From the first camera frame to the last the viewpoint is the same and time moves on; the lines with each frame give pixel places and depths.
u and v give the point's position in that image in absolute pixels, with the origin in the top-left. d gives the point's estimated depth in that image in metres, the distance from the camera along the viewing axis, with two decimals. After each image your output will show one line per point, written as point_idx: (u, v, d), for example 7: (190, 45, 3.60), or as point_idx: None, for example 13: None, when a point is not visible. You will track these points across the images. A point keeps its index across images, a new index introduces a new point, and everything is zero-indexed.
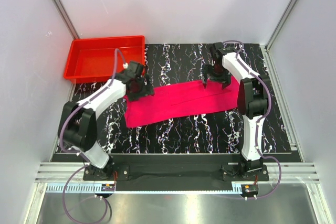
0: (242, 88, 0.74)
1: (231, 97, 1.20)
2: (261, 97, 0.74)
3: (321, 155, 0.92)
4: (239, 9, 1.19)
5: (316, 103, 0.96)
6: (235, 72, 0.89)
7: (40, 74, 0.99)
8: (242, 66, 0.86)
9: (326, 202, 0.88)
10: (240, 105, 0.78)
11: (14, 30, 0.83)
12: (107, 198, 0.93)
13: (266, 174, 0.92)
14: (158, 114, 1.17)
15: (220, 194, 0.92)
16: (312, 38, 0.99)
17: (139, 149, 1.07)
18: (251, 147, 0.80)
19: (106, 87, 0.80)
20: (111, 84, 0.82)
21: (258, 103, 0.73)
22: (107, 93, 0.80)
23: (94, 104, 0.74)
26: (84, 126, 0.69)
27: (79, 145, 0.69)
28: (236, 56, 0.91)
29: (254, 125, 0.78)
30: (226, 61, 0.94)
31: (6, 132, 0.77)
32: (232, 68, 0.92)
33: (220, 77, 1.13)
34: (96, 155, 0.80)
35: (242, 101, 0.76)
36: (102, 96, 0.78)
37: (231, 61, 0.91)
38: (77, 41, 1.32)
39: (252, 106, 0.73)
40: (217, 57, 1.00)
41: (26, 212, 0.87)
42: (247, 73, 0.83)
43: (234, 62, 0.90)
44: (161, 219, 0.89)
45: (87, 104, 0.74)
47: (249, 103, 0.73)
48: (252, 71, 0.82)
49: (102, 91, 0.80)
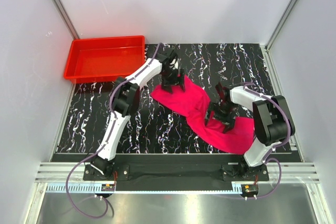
0: (256, 111, 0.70)
1: (234, 140, 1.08)
2: (281, 123, 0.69)
3: (321, 155, 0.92)
4: (239, 9, 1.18)
5: (316, 103, 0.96)
6: (247, 101, 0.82)
7: (40, 74, 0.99)
8: (253, 93, 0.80)
9: (326, 202, 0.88)
10: (259, 134, 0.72)
11: (14, 31, 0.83)
12: (107, 198, 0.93)
13: (266, 174, 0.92)
14: (178, 103, 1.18)
15: (220, 194, 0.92)
16: (312, 38, 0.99)
17: (139, 149, 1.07)
18: (258, 158, 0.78)
19: (146, 66, 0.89)
20: (150, 63, 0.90)
21: (280, 128, 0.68)
22: (147, 71, 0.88)
23: (138, 81, 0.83)
26: (131, 97, 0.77)
27: (126, 110, 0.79)
28: (244, 87, 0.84)
29: (269, 148, 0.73)
30: (235, 94, 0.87)
31: (6, 132, 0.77)
32: (242, 99, 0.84)
33: (225, 117, 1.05)
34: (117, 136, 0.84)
35: (258, 126, 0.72)
36: (144, 73, 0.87)
37: (240, 92, 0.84)
38: (77, 41, 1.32)
39: (271, 132, 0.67)
40: (223, 94, 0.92)
41: (27, 212, 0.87)
42: (258, 97, 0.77)
43: (244, 92, 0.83)
44: (161, 219, 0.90)
45: (133, 80, 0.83)
47: (266, 127, 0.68)
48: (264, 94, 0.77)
49: (143, 69, 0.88)
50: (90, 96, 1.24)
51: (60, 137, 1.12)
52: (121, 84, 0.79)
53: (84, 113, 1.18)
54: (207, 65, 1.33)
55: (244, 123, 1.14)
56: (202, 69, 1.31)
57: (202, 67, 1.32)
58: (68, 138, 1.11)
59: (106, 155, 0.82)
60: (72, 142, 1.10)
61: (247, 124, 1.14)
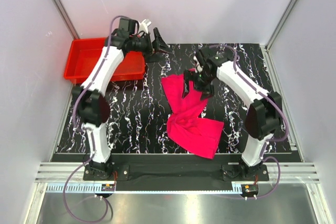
0: (253, 111, 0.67)
1: (198, 142, 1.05)
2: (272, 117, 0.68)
3: (321, 155, 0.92)
4: (239, 9, 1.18)
5: (316, 103, 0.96)
6: (235, 86, 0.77)
7: (40, 74, 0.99)
8: (248, 84, 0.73)
9: (326, 202, 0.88)
10: (251, 129, 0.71)
11: (14, 31, 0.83)
12: (107, 198, 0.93)
13: (266, 174, 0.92)
14: (179, 100, 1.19)
15: (220, 194, 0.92)
16: (312, 38, 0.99)
17: (139, 149, 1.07)
18: (255, 156, 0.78)
19: (104, 60, 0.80)
20: (107, 55, 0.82)
21: (271, 123, 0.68)
22: (107, 65, 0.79)
23: (98, 84, 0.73)
26: (96, 107, 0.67)
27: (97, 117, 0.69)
28: (235, 69, 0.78)
29: (263, 144, 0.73)
30: (222, 74, 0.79)
31: (6, 132, 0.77)
32: (230, 83, 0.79)
33: (204, 87, 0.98)
34: (103, 140, 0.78)
35: (251, 123, 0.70)
36: (103, 70, 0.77)
37: (230, 75, 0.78)
38: (77, 41, 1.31)
39: (265, 129, 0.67)
40: (208, 67, 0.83)
41: (27, 211, 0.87)
42: (253, 91, 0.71)
43: (235, 76, 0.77)
44: (161, 219, 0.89)
45: (92, 85, 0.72)
47: (261, 127, 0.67)
48: (260, 89, 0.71)
49: (101, 64, 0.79)
50: None
51: (60, 137, 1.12)
52: (82, 94, 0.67)
53: None
54: None
55: (216, 130, 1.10)
56: None
57: None
58: (68, 138, 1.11)
59: (100, 158, 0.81)
60: (72, 142, 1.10)
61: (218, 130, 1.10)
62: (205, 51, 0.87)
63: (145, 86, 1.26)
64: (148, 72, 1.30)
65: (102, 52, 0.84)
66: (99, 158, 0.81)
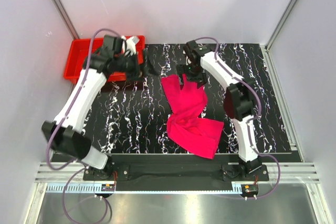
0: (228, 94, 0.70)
1: (198, 142, 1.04)
2: (246, 99, 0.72)
3: (321, 155, 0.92)
4: (239, 9, 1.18)
5: (316, 103, 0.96)
6: (215, 73, 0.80)
7: (40, 74, 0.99)
8: (226, 71, 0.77)
9: (326, 202, 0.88)
10: (229, 112, 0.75)
11: (14, 31, 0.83)
12: (107, 198, 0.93)
13: (266, 174, 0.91)
14: (179, 100, 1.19)
15: (220, 194, 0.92)
16: (312, 38, 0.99)
17: (139, 149, 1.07)
18: (248, 148, 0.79)
19: (81, 87, 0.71)
20: (84, 82, 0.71)
21: (245, 104, 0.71)
22: (83, 94, 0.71)
23: (73, 117, 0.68)
26: (71, 142, 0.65)
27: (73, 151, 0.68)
28: (216, 57, 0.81)
29: (246, 126, 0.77)
30: (205, 63, 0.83)
31: (6, 132, 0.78)
32: (211, 71, 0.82)
33: (196, 76, 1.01)
34: (95, 155, 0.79)
35: (229, 106, 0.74)
36: (78, 100, 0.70)
37: (210, 63, 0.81)
38: (77, 41, 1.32)
39: (240, 109, 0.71)
40: (192, 57, 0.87)
41: (27, 211, 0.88)
42: (230, 77, 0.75)
43: (215, 64, 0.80)
44: (161, 220, 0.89)
45: (65, 120, 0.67)
47: (237, 108, 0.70)
48: (235, 74, 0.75)
49: (77, 92, 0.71)
50: None
51: None
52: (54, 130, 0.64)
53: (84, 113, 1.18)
54: None
55: (216, 130, 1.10)
56: None
57: None
58: None
59: (98, 167, 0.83)
60: None
61: (218, 131, 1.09)
62: (190, 43, 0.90)
63: (146, 86, 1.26)
64: None
65: (81, 75, 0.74)
66: (97, 167, 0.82)
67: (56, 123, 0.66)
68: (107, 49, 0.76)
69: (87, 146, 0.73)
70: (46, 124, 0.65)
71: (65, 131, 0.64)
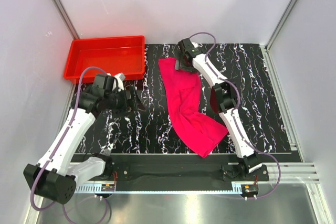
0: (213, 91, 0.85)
1: (199, 139, 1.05)
2: (229, 97, 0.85)
3: (321, 155, 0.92)
4: (239, 9, 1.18)
5: (316, 103, 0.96)
6: (203, 73, 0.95)
7: (40, 74, 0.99)
8: (212, 71, 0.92)
9: (326, 202, 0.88)
10: (214, 106, 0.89)
11: (14, 31, 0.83)
12: (107, 198, 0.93)
13: (266, 174, 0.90)
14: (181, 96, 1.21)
15: (220, 194, 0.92)
16: (312, 38, 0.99)
17: (139, 149, 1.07)
18: (240, 141, 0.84)
19: (68, 128, 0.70)
20: (72, 122, 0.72)
21: (228, 100, 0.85)
22: (71, 136, 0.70)
23: (58, 159, 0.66)
26: (53, 188, 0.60)
27: (54, 198, 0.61)
28: (205, 60, 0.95)
29: (232, 118, 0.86)
30: (197, 64, 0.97)
31: (6, 132, 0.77)
32: (201, 71, 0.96)
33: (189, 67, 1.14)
34: (89, 171, 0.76)
35: (214, 102, 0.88)
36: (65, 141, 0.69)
37: (200, 63, 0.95)
38: (77, 41, 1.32)
39: (223, 105, 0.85)
40: (186, 58, 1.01)
41: (27, 211, 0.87)
42: (216, 76, 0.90)
43: (205, 65, 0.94)
44: (161, 220, 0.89)
45: (50, 163, 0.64)
47: (220, 103, 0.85)
48: (221, 75, 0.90)
49: (65, 133, 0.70)
50: None
51: None
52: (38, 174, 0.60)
53: None
54: None
55: (217, 129, 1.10)
56: None
57: None
58: None
59: (94, 174, 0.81)
60: None
61: (219, 131, 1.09)
62: (186, 42, 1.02)
63: (146, 86, 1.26)
64: (147, 72, 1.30)
65: (69, 115, 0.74)
66: (93, 176, 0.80)
67: (40, 166, 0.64)
68: (97, 88, 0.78)
69: (73, 190, 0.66)
70: (29, 167, 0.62)
71: (49, 176, 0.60)
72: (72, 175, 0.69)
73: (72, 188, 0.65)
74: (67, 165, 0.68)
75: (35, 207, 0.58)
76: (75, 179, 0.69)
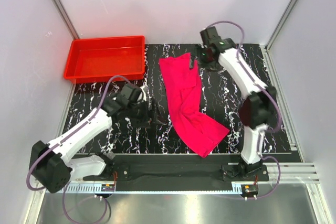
0: (248, 103, 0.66)
1: (199, 138, 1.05)
2: (265, 108, 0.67)
3: (321, 155, 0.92)
4: (239, 9, 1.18)
5: (316, 103, 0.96)
6: (234, 75, 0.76)
7: (40, 74, 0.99)
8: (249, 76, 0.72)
9: (326, 202, 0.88)
10: (243, 118, 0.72)
11: (14, 31, 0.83)
12: (107, 198, 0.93)
13: (266, 174, 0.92)
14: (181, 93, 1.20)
15: (220, 194, 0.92)
16: (312, 38, 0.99)
17: (139, 149, 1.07)
18: (253, 152, 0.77)
19: (86, 123, 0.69)
20: (92, 119, 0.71)
21: (264, 114, 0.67)
22: (86, 130, 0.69)
23: (67, 147, 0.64)
26: (51, 173, 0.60)
27: (47, 184, 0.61)
28: (237, 58, 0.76)
29: (258, 135, 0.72)
30: (224, 61, 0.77)
31: (6, 132, 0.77)
32: (231, 72, 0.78)
33: (208, 64, 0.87)
34: (88, 168, 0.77)
35: (244, 113, 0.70)
36: (79, 133, 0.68)
37: (231, 63, 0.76)
38: (77, 41, 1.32)
39: (256, 118, 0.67)
40: (211, 51, 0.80)
41: (26, 212, 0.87)
42: (251, 83, 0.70)
43: (236, 65, 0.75)
44: (161, 220, 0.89)
45: (58, 147, 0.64)
47: (254, 117, 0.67)
48: (258, 81, 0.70)
49: (82, 126, 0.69)
50: (90, 96, 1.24)
51: None
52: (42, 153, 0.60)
53: (84, 113, 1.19)
54: None
55: (218, 129, 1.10)
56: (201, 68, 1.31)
57: None
58: None
59: (93, 173, 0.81)
60: None
61: (220, 132, 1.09)
62: (211, 31, 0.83)
63: (146, 86, 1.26)
64: (148, 72, 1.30)
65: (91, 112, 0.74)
66: (91, 174, 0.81)
67: (49, 146, 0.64)
68: (122, 97, 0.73)
69: (64, 182, 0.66)
70: (38, 144, 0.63)
71: (51, 159, 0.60)
72: (70, 167, 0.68)
73: (64, 179, 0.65)
74: (72, 156, 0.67)
75: (27, 185, 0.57)
76: (71, 172, 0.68)
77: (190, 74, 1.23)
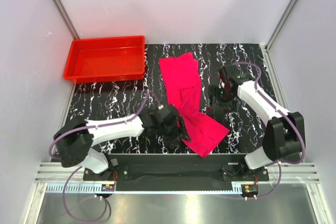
0: (271, 130, 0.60)
1: (199, 138, 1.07)
2: (292, 139, 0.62)
3: (321, 155, 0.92)
4: (239, 9, 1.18)
5: (317, 103, 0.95)
6: (254, 104, 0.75)
7: (40, 74, 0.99)
8: (269, 103, 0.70)
9: (326, 203, 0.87)
10: (266, 149, 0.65)
11: (14, 31, 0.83)
12: (107, 198, 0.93)
13: (266, 174, 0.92)
14: (181, 93, 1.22)
15: (220, 194, 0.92)
16: (312, 38, 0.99)
17: (139, 149, 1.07)
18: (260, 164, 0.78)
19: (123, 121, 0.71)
20: (130, 120, 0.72)
21: (291, 144, 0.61)
22: (120, 128, 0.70)
23: (99, 132, 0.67)
26: (74, 147, 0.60)
27: (62, 156, 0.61)
28: (255, 87, 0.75)
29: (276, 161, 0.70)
30: (243, 92, 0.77)
31: (6, 132, 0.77)
32: (251, 101, 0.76)
33: (226, 103, 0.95)
34: (95, 161, 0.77)
35: (268, 145, 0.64)
36: (114, 127, 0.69)
37: (251, 93, 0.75)
38: (77, 41, 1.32)
39: (283, 149, 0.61)
40: (229, 86, 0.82)
41: (27, 212, 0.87)
42: (273, 110, 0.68)
43: (255, 95, 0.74)
44: (162, 220, 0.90)
45: (93, 129, 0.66)
47: (280, 148, 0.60)
48: (280, 107, 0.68)
49: (117, 122, 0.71)
50: (90, 96, 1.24)
51: None
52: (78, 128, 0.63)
53: (84, 113, 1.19)
54: (207, 65, 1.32)
55: (218, 129, 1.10)
56: (201, 69, 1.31)
57: (202, 67, 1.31)
58: None
59: (93, 168, 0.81)
60: None
61: (219, 132, 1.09)
62: (229, 68, 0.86)
63: (146, 86, 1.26)
64: (148, 72, 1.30)
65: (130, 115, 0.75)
66: (91, 169, 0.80)
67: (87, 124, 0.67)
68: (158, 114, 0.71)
69: (76, 163, 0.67)
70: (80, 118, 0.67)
71: (81, 136, 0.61)
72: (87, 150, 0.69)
73: (78, 160, 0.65)
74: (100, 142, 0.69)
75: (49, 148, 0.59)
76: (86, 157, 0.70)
77: (190, 75, 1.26)
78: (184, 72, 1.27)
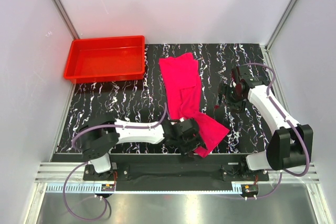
0: (276, 140, 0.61)
1: None
2: (298, 152, 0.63)
3: (321, 155, 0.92)
4: (239, 8, 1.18)
5: (317, 103, 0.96)
6: (263, 109, 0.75)
7: (40, 74, 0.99)
8: (280, 110, 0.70)
9: (326, 202, 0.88)
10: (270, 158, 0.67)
11: (14, 31, 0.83)
12: (107, 198, 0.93)
13: (266, 174, 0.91)
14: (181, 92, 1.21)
15: (220, 194, 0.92)
16: (312, 38, 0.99)
17: (139, 149, 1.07)
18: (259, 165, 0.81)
19: (147, 127, 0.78)
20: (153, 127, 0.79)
21: (295, 156, 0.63)
22: (143, 132, 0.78)
23: (124, 133, 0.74)
26: (98, 142, 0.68)
27: (85, 149, 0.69)
28: (268, 93, 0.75)
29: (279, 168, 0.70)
30: (254, 97, 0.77)
31: (6, 131, 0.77)
32: (260, 106, 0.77)
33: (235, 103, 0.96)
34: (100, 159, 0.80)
35: (272, 153, 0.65)
36: (138, 130, 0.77)
37: (261, 98, 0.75)
38: (77, 41, 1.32)
39: (287, 161, 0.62)
40: (241, 87, 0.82)
41: (27, 212, 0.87)
42: (282, 119, 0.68)
43: (265, 100, 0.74)
44: (161, 220, 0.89)
45: (120, 128, 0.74)
47: (284, 159, 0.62)
48: (290, 117, 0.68)
49: (142, 126, 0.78)
50: (90, 96, 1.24)
51: (60, 138, 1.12)
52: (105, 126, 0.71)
53: (84, 113, 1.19)
54: (207, 65, 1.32)
55: (218, 129, 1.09)
56: (201, 69, 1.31)
57: (202, 67, 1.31)
58: (69, 138, 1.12)
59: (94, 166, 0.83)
60: None
61: (219, 132, 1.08)
62: (242, 69, 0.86)
63: (145, 86, 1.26)
64: (148, 72, 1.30)
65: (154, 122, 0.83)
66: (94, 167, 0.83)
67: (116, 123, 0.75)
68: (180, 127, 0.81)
69: (94, 158, 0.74)
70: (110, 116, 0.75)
71: (107, 134, 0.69)
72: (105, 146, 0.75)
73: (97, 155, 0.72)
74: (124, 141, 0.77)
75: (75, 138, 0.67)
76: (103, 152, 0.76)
77: (190, 74, 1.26)
78: (184, 72, 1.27)
